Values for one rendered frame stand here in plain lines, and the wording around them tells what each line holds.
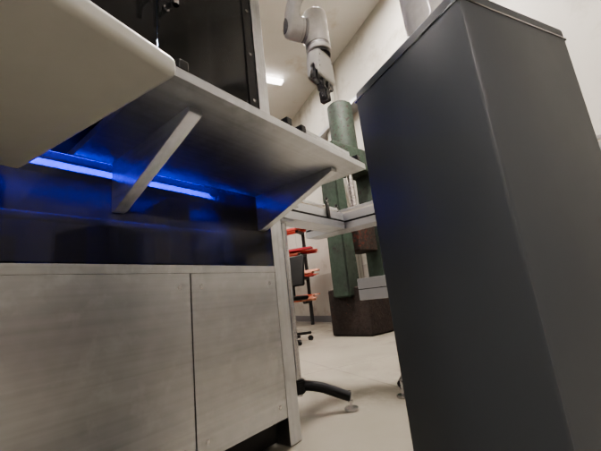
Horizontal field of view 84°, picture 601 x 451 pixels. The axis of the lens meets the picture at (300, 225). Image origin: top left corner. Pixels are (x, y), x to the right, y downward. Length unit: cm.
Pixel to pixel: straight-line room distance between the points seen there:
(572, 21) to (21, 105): 372
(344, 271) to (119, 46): 360
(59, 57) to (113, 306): 57
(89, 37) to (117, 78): 7
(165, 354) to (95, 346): 17
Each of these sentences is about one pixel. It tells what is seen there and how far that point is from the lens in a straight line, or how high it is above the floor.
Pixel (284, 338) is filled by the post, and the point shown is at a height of 34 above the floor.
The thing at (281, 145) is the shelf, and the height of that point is 86.
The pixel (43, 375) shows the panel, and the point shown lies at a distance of 87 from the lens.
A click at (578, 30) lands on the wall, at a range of 379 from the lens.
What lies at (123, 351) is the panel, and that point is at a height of 40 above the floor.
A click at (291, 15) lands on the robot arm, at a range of 125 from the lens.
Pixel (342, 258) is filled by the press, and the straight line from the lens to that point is 393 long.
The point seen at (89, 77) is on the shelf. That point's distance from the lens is 54.
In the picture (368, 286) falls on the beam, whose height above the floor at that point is 50.
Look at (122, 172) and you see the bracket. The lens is 92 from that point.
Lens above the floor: 47
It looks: 12 degrees up
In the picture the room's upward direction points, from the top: 6 degrees counter-clockwise
